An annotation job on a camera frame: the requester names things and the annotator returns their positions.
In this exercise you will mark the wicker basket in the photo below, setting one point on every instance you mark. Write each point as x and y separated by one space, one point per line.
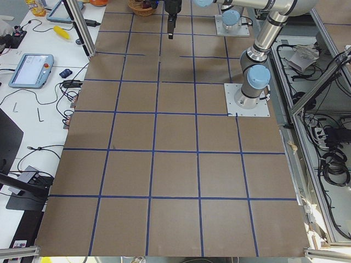
138 10

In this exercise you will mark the black power adapter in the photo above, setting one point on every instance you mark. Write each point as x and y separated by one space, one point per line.
92 23

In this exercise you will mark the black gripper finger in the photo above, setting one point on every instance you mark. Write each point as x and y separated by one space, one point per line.
171 24

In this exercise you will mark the dark blue small pouch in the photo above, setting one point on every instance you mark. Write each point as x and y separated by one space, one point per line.
65 73

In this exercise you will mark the yellow toy corn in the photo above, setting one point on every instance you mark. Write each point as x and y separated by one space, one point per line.
62 33

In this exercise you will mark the grey usb hub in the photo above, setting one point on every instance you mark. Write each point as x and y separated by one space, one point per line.
31 181

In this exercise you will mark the black monitor stand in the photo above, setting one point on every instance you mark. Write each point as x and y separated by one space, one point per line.
11 138

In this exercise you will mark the dark red apple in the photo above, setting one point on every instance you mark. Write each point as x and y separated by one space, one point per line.
146 4

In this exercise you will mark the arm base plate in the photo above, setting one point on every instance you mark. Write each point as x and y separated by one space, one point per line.
240 29
239 105

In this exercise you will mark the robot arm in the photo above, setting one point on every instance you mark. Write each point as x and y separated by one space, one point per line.
256 75
232 16

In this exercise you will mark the aluminium frame post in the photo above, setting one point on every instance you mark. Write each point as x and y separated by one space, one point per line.
75 14

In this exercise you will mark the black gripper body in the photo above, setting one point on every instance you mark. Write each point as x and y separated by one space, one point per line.
173 6

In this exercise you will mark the orange cylinder container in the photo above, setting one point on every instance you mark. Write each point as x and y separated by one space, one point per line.
98 3

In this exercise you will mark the near teach pendant tablet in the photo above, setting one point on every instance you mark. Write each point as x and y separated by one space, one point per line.
32 71

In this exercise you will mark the far teach pendant tablet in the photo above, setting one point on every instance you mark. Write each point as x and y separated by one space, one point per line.
59 14

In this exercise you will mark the teach pendant tablet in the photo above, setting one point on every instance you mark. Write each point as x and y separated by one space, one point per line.
59 14
32 71

